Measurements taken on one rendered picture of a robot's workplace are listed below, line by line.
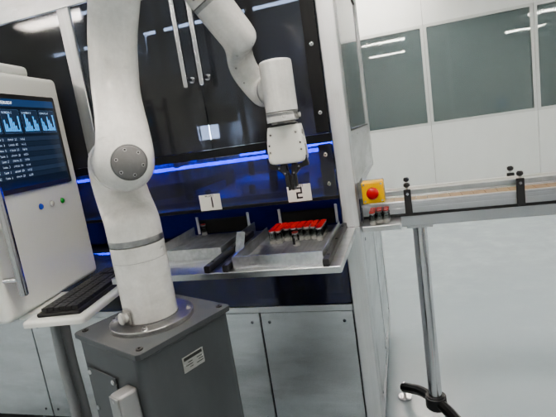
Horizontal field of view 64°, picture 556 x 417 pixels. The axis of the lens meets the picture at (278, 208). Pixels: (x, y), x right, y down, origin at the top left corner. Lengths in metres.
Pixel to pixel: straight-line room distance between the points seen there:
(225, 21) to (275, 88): 0.19
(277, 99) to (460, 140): 5.11
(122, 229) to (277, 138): 0.45
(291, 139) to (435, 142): 5.04
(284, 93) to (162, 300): 0.57
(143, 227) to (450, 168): 5.43
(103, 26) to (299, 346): 1.25
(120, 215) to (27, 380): 1.61
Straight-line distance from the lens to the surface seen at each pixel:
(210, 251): 1.41
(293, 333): 1.73
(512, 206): 1.67
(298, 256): 1.20
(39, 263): 1.66
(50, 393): 2.46
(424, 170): 6.14
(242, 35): 1.11
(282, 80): 1.14
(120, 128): 0.95
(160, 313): 1.04
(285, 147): 1.15
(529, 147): 6.30
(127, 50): 1.02
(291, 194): 1.55
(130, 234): 0.99
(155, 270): 1.01
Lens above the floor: 1.24
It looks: 10 degrees down
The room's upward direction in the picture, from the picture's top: 9 degrees counter-clockwise
